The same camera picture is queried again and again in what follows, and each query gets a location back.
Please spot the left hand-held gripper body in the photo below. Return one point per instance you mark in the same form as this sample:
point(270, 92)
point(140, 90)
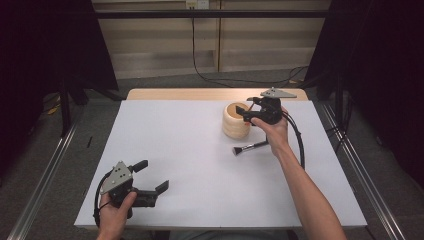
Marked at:
point(116, 178)

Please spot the black metal stand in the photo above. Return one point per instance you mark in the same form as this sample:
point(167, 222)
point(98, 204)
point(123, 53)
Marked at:
point(65, 110)

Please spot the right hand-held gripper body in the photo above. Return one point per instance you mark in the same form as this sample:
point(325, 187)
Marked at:
point(271, 110)

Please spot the black makeup brush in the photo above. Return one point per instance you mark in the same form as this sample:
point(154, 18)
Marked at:
point(248, 147)

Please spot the white wall power outlet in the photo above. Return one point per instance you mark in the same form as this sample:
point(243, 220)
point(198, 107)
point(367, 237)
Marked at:
point(197, 4)

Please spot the small black stick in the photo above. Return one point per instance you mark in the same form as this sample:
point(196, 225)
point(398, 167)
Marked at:
point(89, 142)

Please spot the white table cover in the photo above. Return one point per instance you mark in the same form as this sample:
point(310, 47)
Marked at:
point(186, 160)

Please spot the black horizontal frame bar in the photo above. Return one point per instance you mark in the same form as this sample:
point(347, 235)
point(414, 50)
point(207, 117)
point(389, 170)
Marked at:
point(200, 14)

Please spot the cream ringed brush holder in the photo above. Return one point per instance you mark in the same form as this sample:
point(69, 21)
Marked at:
point(235, 128)

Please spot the person's right hand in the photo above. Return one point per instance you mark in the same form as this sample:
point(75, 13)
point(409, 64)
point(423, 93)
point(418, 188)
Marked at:
point(276, 136)

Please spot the aluminium floor rail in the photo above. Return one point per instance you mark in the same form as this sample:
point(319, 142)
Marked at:
point(366, 180)
point(43, 180)

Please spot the beige cabinet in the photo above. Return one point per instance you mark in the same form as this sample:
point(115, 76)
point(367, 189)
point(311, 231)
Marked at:
point(150, 43)

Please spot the person's left hand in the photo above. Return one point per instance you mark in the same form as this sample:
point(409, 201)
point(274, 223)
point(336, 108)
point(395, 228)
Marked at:
point(113, 216)

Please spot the black curtain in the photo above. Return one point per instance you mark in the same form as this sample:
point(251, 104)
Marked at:
point(40, 66)
point(376, 83)

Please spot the dark pen with gold tip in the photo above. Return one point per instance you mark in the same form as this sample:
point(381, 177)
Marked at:
point(250, 107)

